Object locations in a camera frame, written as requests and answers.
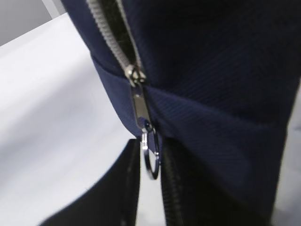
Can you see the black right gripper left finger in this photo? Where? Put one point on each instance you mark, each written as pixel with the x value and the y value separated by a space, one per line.
pixel 112 201

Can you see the navy insulated lunch bag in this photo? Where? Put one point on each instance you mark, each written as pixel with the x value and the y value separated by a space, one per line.
pixel 222 77

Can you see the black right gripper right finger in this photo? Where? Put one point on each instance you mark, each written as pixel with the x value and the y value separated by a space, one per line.
pixel 214 183

